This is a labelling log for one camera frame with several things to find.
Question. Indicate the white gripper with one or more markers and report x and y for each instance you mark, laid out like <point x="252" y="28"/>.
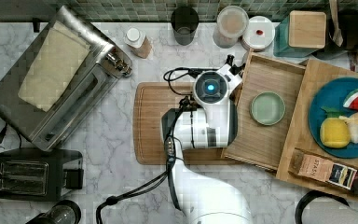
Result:
<point x="231" y="73"/>

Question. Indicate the wooden drawer cabinet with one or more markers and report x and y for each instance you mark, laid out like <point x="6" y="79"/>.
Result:
<point x="299" y="136"/>

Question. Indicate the green ceramic bowl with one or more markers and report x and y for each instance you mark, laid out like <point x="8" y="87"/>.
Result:
<point x="267" y="108"/>

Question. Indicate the white round lid container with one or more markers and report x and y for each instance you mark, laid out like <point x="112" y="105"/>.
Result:
<point x="259" y="33"/>

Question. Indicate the clear jar with pasta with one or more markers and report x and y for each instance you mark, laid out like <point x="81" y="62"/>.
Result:
<point x="231" y="24"/>

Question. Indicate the dark grey cup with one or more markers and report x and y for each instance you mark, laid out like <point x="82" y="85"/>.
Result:
<point x="184" y="21"/>

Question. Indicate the teal canister wooden lid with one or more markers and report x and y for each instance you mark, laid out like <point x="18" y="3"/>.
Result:
<point x="300" y="34"/>

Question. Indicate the wooden cutting board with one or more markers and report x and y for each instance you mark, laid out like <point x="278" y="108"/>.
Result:
<point x="152" y="101"/>

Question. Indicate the blue plate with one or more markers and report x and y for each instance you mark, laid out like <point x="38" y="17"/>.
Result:
<point x="332" y="95"/>

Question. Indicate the white capped bottle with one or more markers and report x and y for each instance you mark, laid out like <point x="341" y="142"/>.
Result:
<point x="138" y="42"/>

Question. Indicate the wooden spoon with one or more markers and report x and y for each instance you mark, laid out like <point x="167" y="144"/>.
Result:
<point x="337" y="35"/>

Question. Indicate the yellow toy fruit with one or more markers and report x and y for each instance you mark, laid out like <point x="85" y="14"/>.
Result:
<point x="334" y="132"/>

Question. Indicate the stainless toaster oven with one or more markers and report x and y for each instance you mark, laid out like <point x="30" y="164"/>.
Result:
<point x="104" y="66"/>

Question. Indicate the black utensil holder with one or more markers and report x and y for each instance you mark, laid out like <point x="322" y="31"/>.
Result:
<point x="348" y="24"/>

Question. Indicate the black slot toaster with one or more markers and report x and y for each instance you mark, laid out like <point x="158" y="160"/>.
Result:
<point x="30" y="174"/>

